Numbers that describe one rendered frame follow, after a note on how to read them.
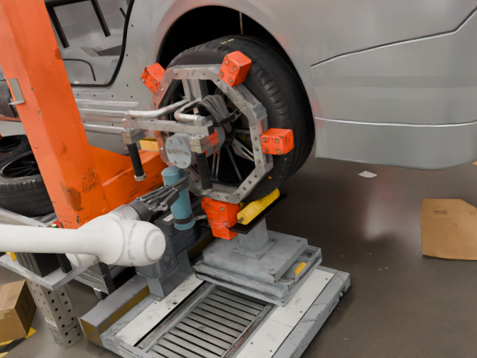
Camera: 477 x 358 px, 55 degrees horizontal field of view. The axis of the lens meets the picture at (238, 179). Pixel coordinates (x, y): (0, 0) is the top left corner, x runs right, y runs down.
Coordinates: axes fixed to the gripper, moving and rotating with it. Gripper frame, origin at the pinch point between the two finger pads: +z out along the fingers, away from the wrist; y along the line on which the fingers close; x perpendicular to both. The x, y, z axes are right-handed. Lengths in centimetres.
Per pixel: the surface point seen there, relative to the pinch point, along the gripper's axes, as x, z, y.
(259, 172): -9.0, 32.2, 7.7
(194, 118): 17.4, 13.7, -0.8
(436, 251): -82, 109, 50
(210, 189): -6.5, 11.3, 1.9
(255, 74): 24.4, 41.1, 5.9
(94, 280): -65, 4, -79
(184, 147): 4.6, 18.0, -12.7
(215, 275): -68, 35, -29
